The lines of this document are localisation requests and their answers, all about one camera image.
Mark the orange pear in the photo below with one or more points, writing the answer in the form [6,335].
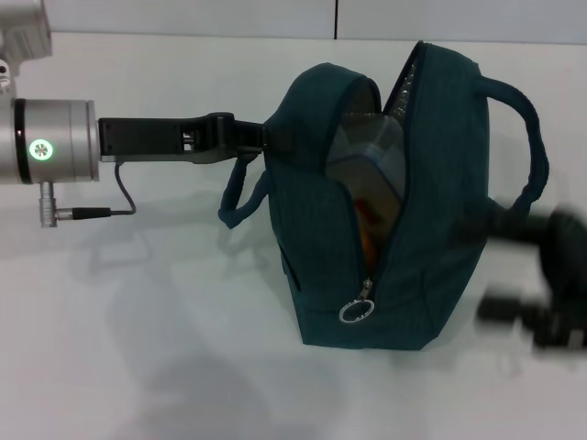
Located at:
[367,229]

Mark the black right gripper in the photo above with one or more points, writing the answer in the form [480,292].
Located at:
[566,249]

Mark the clear food container blue seal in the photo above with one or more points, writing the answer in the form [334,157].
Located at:
[367,156]

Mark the dark teal fabric lunch bag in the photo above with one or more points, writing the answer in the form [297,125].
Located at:
[413,206]

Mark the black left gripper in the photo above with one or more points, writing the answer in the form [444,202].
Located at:
[147,137]

